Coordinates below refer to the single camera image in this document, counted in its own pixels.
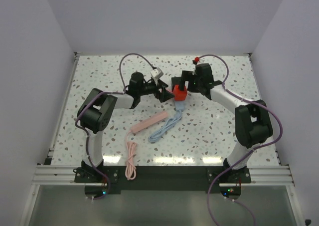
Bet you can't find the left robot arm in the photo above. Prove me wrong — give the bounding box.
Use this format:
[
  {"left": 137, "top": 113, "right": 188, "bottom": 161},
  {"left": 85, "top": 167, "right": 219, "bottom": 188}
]
[{"left": 74, "top": 72, "right": 174, "bottom": 183}]

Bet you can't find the aluminium frame rail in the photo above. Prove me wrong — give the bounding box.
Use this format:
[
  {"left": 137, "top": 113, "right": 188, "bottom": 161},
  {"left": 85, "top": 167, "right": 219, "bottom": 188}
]
[{"left": 32, "top": 165, "right": 294, "bottom": 186}]

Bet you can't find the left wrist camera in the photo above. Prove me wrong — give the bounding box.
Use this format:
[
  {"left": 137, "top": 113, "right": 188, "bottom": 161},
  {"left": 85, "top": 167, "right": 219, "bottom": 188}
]
[{"left": 151, "top": 68, "right": 163, "bottom": 83}]

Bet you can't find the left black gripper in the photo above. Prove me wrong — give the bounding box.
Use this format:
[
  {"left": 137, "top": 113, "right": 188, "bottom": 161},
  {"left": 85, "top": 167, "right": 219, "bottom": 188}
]
[{"left": 138, "top": 78, "right": 174, "bottom": 102}]

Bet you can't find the pink power cord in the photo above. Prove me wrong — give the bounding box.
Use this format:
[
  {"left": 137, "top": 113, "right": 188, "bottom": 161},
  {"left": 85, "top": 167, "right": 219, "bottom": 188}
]
[{"left": 124, "top": 131, "right": 138, "bottom": 181}]

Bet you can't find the pink power strip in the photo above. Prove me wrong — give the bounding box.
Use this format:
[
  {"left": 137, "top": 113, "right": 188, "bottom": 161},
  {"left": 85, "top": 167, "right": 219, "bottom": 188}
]
[{"left": 131, "top": 111, "right": 168, "bottom": 134}]

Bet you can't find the blue power cord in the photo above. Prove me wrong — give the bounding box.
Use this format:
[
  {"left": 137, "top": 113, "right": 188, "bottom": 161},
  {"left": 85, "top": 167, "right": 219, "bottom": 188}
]
[{"left": 148, "top": 111, "right": 184, "bottom": 144}]

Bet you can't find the red cube plug adapter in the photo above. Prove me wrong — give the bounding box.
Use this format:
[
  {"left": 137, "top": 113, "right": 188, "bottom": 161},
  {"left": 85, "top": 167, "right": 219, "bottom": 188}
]
[{"left": 172, "top": 85, "right": 188, "bottom": 102}]

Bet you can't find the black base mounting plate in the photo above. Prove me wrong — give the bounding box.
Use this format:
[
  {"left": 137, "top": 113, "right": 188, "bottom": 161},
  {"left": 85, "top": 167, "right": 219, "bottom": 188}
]
[{"left": 73, "top": 165, "right": 252, "bottom": 197}]

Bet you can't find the black cube plug adapter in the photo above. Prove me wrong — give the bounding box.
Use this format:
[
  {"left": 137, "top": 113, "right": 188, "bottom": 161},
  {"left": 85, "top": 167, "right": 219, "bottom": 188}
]
[{"left": 171, "top": 77, "right": 181, "bottom": 88}]

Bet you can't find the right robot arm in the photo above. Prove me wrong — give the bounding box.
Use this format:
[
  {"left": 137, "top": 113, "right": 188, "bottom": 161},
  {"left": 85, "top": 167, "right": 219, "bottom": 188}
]
[{"left": 173, "top": 63, "right": 273, "bottom": 183}]

